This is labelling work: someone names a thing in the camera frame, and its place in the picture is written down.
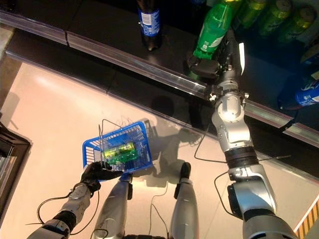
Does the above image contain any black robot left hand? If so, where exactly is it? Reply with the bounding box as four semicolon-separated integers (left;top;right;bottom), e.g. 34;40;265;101
81;161;124;193

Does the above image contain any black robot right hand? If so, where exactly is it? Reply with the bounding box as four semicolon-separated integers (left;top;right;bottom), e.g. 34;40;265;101
186;29;247;85

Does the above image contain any green soda bottle yellow cap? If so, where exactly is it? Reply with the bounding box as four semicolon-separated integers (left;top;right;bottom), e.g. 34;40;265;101
193;0;243;60
104;149;140;165

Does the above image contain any blue plastic shopping basket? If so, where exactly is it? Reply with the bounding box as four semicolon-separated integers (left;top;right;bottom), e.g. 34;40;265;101
82;119;154;184

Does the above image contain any green bottle in basket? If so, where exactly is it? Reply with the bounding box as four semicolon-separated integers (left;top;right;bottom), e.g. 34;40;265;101
102;141;137;158

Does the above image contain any green drink can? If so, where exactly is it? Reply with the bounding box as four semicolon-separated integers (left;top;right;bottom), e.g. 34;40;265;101
258;0;293;36
234;0;267;28
278;7;317;43

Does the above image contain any silver robot left leg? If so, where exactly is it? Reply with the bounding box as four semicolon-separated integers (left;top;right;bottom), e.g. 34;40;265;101
94;174;134;239

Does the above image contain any dark cola bottle blue cap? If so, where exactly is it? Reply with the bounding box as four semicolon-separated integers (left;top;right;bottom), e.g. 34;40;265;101
136;0;164;52
277;72;319;111

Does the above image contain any black robot waist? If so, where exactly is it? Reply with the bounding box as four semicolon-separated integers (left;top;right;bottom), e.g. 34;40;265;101
124;234;172;239

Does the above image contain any black shelf base board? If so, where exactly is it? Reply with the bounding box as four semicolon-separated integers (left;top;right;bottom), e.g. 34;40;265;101
4;27;319;180
0;121;33;212

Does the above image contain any yellow black hazard tape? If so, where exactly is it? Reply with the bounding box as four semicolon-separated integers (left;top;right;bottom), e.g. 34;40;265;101
295;199;319;239

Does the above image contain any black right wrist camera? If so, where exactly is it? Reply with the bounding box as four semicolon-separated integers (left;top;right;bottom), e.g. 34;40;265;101
205;84;220;101

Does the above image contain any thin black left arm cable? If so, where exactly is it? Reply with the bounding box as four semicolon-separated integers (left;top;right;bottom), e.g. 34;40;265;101
24;184;100;236

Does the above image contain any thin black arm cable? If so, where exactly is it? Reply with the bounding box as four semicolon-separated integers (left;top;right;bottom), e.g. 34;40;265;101
24;184;100;236
194;123;292;220

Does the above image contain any thin white cable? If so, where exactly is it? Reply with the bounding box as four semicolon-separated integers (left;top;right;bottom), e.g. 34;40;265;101
149;183;170;236

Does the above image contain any clear shelf price rail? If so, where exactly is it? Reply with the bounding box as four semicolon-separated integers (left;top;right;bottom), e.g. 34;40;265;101
0;7;68;46
5;51;110;95
66;31;295;128
283;121;319;145

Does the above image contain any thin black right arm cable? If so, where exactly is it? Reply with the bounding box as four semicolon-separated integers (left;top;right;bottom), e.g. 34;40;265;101
194;123;292;220

